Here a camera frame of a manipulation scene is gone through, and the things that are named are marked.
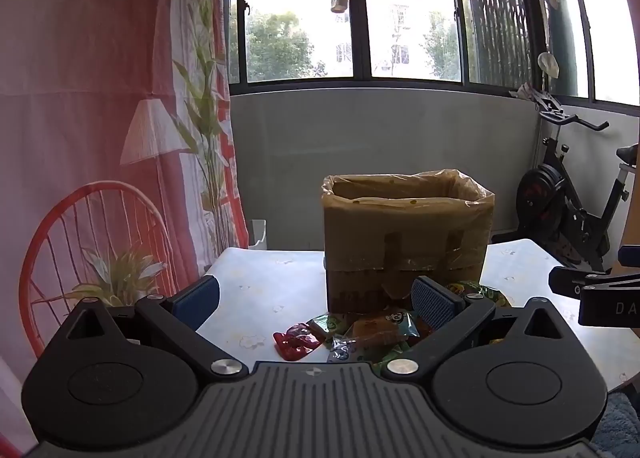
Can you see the small green snack packet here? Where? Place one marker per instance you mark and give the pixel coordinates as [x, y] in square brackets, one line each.
[327, 325]

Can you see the wooden board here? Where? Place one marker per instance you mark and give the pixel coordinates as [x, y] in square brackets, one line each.
[634, 218]

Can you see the dark patterned window screen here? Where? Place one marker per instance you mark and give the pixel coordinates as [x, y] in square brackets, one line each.
[500, 37]

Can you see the blue fuzzy cloth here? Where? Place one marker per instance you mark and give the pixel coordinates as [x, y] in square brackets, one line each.
[622, 423]

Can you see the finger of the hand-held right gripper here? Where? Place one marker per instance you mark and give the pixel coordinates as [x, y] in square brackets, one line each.
[567, 280]

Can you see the brown cardboard box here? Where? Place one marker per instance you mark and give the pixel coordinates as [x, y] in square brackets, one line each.
[360, 294]

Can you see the clear plastic liner bag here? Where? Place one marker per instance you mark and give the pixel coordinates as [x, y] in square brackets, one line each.
[400, 225]

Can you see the blue fabric item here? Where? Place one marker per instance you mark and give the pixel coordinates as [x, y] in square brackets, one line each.
[630, 254]

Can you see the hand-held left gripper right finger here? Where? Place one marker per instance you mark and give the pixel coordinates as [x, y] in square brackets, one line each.
[434, 305]

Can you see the orange-brown snack packet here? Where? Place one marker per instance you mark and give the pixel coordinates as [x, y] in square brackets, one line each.
[380, 330]

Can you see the shiny clear snack packet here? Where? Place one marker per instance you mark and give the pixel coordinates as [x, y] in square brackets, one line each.
[342, 350]

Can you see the red candy packet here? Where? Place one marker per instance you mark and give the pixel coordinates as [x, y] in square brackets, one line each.
[295, 344]

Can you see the green vegetable-print snack bag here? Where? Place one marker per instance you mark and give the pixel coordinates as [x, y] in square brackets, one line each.
[480, 294]

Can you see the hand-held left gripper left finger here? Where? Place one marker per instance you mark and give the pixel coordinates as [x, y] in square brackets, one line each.
[197, 299]

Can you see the small white hanging item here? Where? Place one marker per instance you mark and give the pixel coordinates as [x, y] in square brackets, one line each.
[548, 65]

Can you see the black exercise bike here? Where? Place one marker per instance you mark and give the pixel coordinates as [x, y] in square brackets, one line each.
[545, 188]

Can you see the dark-framed window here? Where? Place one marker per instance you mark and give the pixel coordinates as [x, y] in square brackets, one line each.
[362, 37]

